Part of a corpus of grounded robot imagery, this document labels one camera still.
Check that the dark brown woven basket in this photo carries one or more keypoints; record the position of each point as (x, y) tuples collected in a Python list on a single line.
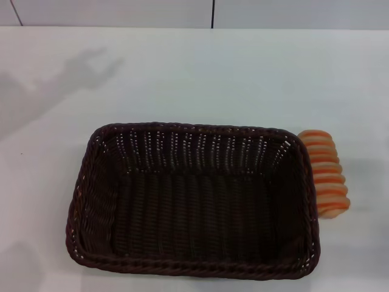
[(197, 207)]

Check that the orange striped bread roll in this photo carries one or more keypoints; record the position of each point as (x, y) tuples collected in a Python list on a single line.
[(329, 182)]

